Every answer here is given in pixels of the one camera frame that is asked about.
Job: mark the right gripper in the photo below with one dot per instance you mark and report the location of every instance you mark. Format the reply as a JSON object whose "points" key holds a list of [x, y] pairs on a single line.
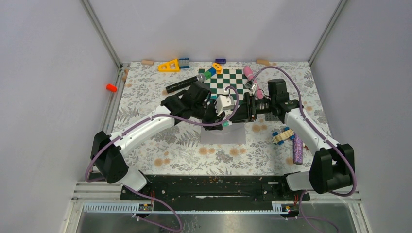
{"points": [[244, 113]]}

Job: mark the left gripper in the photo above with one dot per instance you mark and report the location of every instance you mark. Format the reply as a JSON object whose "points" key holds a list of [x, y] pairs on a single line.
{"points": [[215, 118]]}

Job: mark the small green white bottle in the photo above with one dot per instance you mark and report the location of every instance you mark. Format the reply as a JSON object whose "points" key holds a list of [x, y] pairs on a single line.
{"points": [[226, 124]]}

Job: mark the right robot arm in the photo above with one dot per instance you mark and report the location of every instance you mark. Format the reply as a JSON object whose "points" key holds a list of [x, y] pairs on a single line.
{"points": [[332, 166]]}

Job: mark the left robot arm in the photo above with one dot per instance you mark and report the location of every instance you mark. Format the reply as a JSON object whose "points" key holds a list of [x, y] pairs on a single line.
{"points": [[109, 150]]}

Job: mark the grey lego baseplate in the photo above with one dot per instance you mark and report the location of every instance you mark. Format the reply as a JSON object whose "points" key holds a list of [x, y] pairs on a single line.
{"points": [[271, 118]]}

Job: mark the green white chessboard mat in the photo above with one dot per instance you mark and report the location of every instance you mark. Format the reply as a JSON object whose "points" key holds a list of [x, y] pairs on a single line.
{"points": [[228, 77]]}

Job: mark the beige toy car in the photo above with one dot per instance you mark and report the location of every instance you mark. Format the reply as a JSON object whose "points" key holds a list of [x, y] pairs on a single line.
{"points": [[278, 138]]}

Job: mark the floral table cloth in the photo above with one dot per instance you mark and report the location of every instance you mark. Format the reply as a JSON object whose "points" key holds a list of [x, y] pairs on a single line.
{"points": [[178, 150]]}

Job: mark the black toy microphone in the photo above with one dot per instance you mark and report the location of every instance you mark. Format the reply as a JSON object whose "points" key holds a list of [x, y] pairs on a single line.
{"points": [[185, 83]]}

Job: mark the purple lego brick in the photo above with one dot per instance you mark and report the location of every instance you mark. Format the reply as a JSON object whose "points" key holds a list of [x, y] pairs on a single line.
{"points": [[220, 61]]}

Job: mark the wooden cylinder block right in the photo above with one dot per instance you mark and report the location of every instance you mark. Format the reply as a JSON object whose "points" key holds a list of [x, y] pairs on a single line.
{"points": [[263, 62]]}

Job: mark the wooden cylinder block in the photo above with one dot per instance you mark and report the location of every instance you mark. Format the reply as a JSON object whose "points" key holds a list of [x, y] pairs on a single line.
{"points": [[263, 62], [147, 62]]}

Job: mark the purple glitter microphone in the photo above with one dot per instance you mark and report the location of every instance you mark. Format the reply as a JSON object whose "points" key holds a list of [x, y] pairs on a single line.
{"points": [[297, 150]]}

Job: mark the blue lego brick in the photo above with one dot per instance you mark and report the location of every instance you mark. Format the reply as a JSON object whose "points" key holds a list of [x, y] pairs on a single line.
{"points": [[183, 63]]}

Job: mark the yellow triangle toy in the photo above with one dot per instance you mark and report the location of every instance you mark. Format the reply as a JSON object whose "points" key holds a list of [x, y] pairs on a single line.
{"points": [[171, 66]]}

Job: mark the wooden cylinder block left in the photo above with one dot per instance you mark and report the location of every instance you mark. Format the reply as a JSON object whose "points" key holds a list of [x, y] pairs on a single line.
{"points": [[147, 62]]}

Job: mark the orange cap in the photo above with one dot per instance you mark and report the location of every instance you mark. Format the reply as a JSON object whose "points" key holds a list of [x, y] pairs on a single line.
{"points": [[111, 88]]}

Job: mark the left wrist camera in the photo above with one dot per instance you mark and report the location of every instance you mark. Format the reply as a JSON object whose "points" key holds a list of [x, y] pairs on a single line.
{"points": [[223, 103]]}

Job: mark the colourful block chain toy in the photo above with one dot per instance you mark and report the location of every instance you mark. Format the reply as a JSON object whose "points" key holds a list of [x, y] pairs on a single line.
{"points": [[215, 69]]}

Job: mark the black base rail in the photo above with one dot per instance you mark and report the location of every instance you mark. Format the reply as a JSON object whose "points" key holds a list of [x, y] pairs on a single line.
{"points": [[222, 193]]}

